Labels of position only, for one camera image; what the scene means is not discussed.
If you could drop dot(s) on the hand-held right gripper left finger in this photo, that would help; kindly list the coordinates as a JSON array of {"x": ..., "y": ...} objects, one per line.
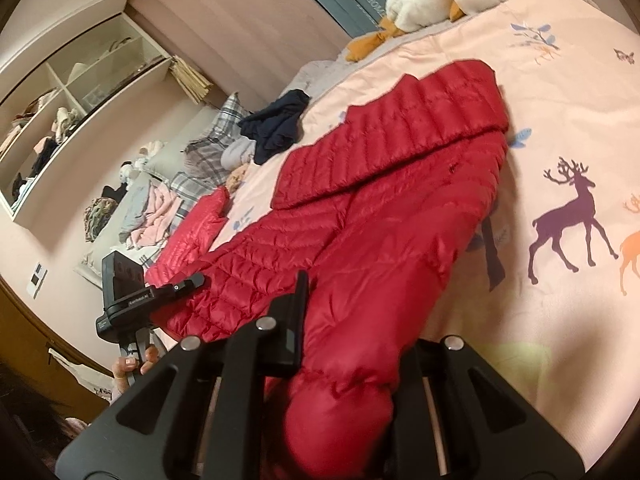
[{"x": 287, "y": 330}]

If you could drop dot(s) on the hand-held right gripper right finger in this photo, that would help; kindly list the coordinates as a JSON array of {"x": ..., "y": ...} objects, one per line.
[{"x": 450, "y": 377}]

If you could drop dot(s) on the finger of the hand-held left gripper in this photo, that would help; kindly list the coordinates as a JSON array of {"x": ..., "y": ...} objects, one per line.
[{"x": 175, "y": 287}]

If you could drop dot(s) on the red puffer jacket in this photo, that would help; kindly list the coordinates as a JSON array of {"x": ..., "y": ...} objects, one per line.
[{"x": 380, "y": 220}]

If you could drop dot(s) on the person's left hand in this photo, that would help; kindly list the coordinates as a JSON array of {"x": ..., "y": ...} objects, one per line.
[{"x": 125, "y": 372}]

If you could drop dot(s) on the camouflage print cloth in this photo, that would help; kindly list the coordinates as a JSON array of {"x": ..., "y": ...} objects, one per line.
[{"x": 100, "y": 220}]

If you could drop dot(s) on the pale pink cloth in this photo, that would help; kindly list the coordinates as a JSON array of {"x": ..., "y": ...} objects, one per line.
[{"x": 155, "y": 215}]

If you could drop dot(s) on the grey blue cloth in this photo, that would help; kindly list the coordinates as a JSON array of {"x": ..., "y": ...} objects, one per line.
[{"x": 132, "y": 210}]

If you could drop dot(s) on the black and white plush toy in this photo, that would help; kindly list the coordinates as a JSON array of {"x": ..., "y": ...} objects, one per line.
[{"x": 132, "y": 170}]

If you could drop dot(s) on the cream plush toy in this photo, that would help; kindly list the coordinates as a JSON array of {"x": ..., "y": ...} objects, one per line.
[{"x": 152, "y": 149}]

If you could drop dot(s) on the black cloth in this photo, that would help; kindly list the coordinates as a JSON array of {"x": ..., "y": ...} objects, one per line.
[{"x": 42, "y": 160}]

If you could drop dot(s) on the light grey cloth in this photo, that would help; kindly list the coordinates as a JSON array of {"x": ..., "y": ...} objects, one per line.
[{"x": 240, "y": 152}]

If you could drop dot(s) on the cream folded cloth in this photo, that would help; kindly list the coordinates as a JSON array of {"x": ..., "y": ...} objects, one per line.
[{"x": 65, "y": 122}]

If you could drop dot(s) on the navy blue cloth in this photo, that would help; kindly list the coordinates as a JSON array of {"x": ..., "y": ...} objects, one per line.
[{"x": 275, "y": 125}]

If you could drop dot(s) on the pink curtain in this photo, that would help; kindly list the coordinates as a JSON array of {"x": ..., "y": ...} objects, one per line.
[{"x": 225, "y": 25}]

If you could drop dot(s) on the pink deer print blanket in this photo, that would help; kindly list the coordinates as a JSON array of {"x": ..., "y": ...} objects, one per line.
[{"x": 550, "y": 125}]

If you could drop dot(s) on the white wall switch panel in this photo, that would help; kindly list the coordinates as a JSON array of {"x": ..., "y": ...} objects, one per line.
[{"x": 37, "y": 276}]

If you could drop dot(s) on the white wall shelf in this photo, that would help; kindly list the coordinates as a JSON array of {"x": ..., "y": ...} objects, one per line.
[{"x": 60, "y": 91}]

